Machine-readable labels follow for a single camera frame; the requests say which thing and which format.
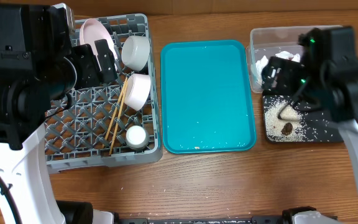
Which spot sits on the pink bowl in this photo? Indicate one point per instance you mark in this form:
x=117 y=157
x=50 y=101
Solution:
x=138 y=89

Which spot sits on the white napkin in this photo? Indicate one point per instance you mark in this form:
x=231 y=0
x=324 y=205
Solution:
x=260 y=64

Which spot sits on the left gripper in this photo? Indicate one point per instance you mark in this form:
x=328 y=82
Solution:
x=89 y=78

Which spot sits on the grey dish rack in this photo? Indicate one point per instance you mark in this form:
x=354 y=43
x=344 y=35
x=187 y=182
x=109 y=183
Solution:
x=75 y=137

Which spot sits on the pile of white rice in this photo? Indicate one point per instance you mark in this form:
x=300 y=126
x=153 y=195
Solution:
x=275 y=124

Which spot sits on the brown food scrap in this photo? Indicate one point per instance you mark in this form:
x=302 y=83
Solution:
x=287 y=129

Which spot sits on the pink round plate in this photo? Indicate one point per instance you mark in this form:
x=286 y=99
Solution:
x=93 y=30

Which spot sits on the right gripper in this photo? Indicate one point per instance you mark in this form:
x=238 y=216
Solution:
x=278 y=73

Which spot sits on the teal serving tray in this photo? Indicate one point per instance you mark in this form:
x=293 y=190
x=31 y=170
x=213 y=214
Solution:
x=206 y=97

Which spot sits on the black tray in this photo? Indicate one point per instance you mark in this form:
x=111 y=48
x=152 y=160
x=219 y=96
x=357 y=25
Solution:
x=315 y=133

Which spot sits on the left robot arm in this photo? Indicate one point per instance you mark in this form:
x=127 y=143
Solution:
x=38 y=64

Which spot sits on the small white cup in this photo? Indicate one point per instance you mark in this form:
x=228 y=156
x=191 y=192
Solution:
x=137 y=138

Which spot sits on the grey bowl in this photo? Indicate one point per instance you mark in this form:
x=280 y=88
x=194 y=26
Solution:
x=135 y=52

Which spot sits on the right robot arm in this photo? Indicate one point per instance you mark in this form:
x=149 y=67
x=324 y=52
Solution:
x=326 y=74

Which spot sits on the clear plastic bin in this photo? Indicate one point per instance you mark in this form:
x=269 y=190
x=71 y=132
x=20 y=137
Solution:
x=269 y=41

